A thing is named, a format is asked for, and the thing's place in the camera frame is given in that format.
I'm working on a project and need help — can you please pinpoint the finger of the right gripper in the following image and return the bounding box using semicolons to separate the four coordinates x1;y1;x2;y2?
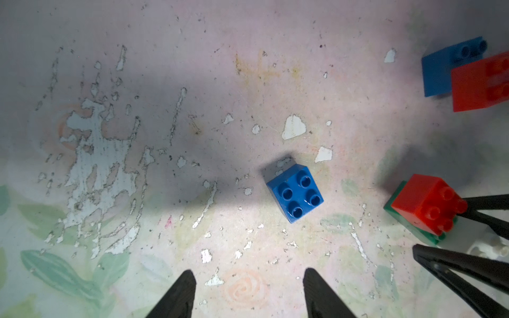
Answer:
457;193;509;241
412;244;509;318

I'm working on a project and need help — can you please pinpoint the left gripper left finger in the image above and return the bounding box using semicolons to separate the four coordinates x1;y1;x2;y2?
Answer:
146;270;197;318

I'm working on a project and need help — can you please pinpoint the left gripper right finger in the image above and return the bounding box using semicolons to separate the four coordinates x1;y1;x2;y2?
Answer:
303;268;356;318

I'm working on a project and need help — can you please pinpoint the green lego brick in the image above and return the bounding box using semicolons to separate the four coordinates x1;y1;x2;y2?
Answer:
384;181;447;246

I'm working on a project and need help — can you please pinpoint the red lego brick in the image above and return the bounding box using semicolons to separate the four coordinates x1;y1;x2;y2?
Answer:
451;52;508;113
390;174;468;237

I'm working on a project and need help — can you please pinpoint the blue lego brick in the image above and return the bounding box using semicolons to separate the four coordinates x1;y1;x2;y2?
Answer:
266;164;324;223
421;37;488;98

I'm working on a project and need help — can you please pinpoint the white lego brick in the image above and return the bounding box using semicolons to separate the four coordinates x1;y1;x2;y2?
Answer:
437;226;508;260

